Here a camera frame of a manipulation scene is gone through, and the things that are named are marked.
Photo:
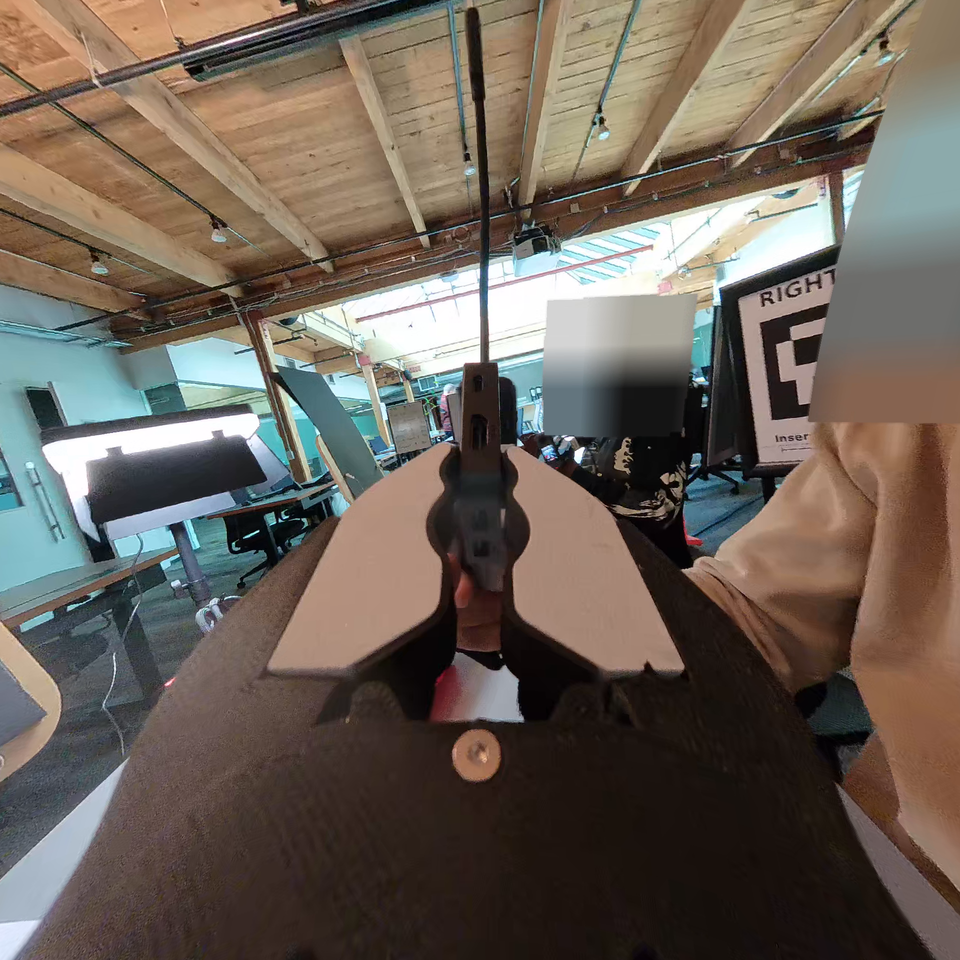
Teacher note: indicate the black office chair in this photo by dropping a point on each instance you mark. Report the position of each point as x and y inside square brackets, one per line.
[255, 536]

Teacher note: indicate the person's right hand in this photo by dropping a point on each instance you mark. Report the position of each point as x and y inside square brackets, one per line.
[476, 622]

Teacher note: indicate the wooden desk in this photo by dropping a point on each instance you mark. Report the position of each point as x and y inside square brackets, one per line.
[67, 581]

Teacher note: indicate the framed tag sign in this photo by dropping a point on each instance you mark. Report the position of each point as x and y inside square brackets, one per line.
[752, 375]

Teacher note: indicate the small whiteboard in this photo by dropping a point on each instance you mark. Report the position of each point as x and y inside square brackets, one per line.
[409, 427]

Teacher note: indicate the studio softbox light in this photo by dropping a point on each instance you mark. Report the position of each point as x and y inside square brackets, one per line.
[172, 472]

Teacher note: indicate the person's right forearm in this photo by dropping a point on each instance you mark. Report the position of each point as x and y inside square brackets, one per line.
[787, 562]

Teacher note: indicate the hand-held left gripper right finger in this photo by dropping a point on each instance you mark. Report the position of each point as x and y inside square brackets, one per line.
[592, 585]

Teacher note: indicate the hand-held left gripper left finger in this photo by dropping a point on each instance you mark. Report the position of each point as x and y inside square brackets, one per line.
[360, 577]

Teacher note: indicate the black port adapter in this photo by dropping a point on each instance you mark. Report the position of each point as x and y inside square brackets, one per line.
[480, 420]

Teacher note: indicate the softbox light stand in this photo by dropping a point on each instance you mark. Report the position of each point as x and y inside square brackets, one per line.
[191, 562]

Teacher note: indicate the curved plywood chair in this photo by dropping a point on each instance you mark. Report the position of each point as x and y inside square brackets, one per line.
[45, 697]

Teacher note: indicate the long office desk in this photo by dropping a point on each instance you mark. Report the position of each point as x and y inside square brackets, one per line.
[277, 496]

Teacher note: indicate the ceiling projector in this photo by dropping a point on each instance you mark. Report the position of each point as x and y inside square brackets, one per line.
[534, 244]

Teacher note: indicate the person's beige hoodie torso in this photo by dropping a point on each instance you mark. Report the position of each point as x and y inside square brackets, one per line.
[922, 750]

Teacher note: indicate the dark leaning panel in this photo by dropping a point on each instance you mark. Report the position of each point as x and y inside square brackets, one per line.
[334, 427]

